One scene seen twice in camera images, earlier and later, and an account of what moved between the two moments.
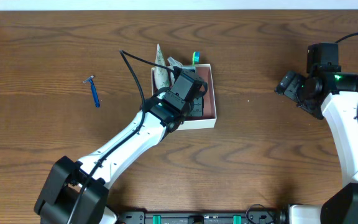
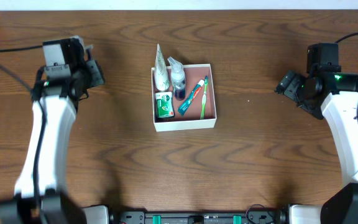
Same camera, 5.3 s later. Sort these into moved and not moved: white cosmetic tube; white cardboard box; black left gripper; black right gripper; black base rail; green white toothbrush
Moved: black left gripper; green white toothbrush
Not moved: white cardboard box; white cosmetic tube; black right gripper; black base rail
